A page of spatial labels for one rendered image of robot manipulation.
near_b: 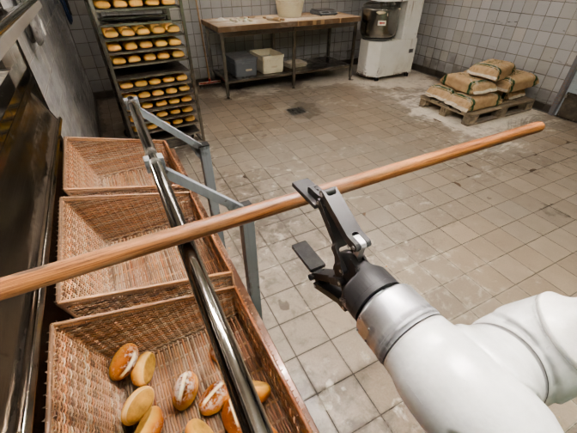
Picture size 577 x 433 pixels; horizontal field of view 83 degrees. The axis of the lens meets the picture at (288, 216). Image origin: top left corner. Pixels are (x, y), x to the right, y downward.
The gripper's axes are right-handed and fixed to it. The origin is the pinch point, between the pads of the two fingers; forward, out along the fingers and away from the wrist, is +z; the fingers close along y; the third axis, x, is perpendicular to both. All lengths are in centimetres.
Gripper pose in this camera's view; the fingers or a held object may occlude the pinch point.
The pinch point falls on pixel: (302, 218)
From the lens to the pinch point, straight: 56.2
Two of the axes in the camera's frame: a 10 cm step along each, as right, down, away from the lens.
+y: 0.0, 7.9, 6.2
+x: 8.8, -2.9, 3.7
